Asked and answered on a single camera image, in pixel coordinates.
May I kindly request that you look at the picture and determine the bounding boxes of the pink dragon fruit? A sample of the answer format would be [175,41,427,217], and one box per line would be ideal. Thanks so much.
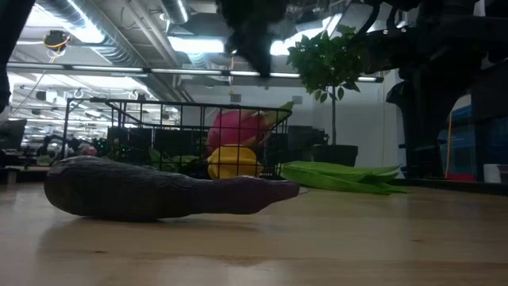
[205,101,295,154]

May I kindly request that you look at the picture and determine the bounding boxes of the white cup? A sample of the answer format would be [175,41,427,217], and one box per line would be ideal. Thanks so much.
[483,163,502,184]

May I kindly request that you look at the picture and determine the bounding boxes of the potted green tree black pot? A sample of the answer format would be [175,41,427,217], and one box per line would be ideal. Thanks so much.
[286,24,372,168]

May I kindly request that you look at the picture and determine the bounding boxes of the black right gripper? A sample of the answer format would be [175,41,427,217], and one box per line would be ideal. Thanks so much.
[216,0,291,79]

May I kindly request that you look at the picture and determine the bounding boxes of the purple sweet potato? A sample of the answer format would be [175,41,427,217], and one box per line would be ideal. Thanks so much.
[43,155,301,222]

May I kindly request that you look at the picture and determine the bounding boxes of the ceiling light strip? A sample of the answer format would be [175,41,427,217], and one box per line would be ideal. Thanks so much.
[6,61,384,83]

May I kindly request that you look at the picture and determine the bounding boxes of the yellow bell pepper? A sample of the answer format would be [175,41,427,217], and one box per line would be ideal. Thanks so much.
[206,145,264,180]

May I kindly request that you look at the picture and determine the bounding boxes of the person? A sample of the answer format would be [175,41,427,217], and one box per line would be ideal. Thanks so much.
[79,142,99,158]

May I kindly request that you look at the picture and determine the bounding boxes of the green long beans bunch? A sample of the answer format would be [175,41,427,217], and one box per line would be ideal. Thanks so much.
[279,160,408,195]

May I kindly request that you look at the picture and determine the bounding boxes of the black aluminium table frame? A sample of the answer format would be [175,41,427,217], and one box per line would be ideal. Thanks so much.
[391,177,508,196]

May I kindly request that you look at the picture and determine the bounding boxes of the black wire basket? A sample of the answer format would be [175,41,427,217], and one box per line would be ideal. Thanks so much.
[63,98,294,180]

